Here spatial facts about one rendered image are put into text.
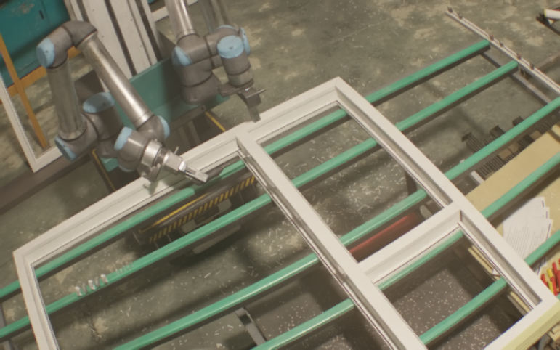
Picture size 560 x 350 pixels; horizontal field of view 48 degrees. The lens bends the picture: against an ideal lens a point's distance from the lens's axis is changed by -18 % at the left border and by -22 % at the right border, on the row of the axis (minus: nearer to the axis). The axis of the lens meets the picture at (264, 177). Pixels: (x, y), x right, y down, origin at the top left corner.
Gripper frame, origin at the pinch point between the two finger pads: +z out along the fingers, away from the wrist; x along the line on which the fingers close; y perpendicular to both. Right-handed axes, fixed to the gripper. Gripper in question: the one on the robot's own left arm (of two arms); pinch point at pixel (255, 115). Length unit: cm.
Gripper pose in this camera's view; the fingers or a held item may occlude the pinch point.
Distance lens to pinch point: 276.8
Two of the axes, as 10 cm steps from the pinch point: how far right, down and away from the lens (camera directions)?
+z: 2.6, 7.2, 6.4
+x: -4.1, -5.2, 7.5
